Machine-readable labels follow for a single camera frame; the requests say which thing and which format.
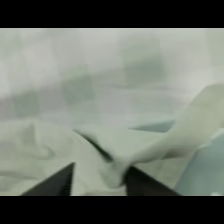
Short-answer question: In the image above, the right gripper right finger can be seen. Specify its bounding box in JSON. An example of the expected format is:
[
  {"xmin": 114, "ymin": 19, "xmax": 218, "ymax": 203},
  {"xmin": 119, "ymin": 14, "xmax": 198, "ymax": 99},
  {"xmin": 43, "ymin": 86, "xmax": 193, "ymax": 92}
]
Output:
[{"xmin": 123, "ymin": 165, "xmax": 182, "ymax": 197}]

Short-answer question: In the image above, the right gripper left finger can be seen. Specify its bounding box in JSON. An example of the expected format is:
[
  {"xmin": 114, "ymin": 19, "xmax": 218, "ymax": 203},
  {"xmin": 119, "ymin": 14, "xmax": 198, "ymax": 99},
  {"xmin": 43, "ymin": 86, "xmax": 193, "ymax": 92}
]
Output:
[{"xmin": 21, "ymin": 162, "xmax": 76, "ymax": 197}]

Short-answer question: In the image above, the pale green shirt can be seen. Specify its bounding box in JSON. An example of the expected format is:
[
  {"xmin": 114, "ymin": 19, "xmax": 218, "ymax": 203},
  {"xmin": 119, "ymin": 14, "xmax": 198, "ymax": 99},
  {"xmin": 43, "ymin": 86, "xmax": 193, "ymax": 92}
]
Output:
[{"xmin": 0, "ymin": 82, "xmax": 224, "ymax": 197}]

